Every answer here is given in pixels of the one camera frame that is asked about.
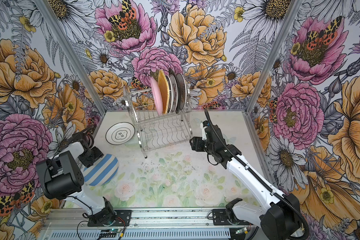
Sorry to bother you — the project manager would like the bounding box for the white plate black clover outline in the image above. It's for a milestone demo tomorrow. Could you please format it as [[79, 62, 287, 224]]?
[[106, 122, 136, 146]]

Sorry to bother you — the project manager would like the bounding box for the blue white striped plate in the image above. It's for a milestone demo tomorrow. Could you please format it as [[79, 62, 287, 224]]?
[[82, 154, 120, 187]]

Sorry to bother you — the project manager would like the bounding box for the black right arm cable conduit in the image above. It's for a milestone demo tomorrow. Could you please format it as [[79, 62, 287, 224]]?
[[203, 109, 310, 240]]

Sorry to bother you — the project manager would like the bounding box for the white plate orange sunburst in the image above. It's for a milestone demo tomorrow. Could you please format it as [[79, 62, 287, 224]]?
[[181, 75, 189, 110]]

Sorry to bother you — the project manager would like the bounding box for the pink plastic plate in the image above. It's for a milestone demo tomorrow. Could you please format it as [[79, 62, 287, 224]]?
[[150, 77, 163, 116]]

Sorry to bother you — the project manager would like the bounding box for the white plate green red rim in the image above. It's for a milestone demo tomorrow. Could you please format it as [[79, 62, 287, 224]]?
[[167, 77, 174, 114]]

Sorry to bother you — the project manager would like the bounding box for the chrome two-tier dish rack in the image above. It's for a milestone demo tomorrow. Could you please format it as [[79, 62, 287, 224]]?
[[123, 87, 193, 158]]

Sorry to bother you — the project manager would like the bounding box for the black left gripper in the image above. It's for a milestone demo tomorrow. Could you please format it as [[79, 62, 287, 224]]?
[[78, 146, 104, 168]]

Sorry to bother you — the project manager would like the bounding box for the yellow woven-pattern tray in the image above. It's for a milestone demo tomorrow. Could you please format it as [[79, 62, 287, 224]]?
[[158, 70, 170, 115]]

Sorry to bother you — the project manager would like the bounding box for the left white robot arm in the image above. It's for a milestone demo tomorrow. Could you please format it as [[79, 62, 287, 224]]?
[[36, 132, 119, 226]]

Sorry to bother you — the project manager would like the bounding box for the black square floral plate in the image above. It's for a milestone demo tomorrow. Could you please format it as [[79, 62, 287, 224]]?
[[170, 70, 184, 113]]

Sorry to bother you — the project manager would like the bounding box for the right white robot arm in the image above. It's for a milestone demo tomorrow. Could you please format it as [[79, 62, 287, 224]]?
[[190, 121, 310, 240]]

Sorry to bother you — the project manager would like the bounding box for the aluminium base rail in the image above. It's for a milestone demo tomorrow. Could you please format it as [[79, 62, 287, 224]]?
[[39, 208, 267, 240]]

